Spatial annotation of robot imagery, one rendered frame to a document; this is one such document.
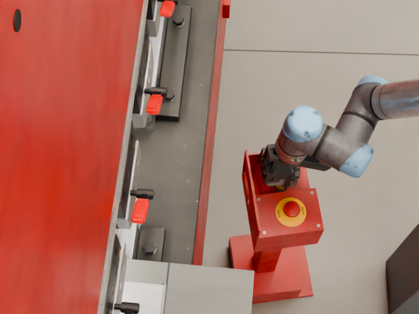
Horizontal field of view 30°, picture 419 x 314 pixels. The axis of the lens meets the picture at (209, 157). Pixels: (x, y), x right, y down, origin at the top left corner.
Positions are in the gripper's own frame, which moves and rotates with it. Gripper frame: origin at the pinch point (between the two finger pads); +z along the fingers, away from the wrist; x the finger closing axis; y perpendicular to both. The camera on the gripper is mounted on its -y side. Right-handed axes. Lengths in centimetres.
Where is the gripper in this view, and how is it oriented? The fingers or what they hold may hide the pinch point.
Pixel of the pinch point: (284, 180)
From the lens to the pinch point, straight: 192.6
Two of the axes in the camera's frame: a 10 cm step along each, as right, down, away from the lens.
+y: -9.9, 0.9, -1.3
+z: -0.9, 3.8, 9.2
